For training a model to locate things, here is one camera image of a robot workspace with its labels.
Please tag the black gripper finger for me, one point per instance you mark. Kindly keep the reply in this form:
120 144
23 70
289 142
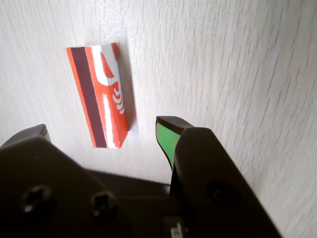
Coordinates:
37 186
210 178

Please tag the red and white matchbox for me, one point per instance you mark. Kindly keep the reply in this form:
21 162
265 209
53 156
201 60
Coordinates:
101 99

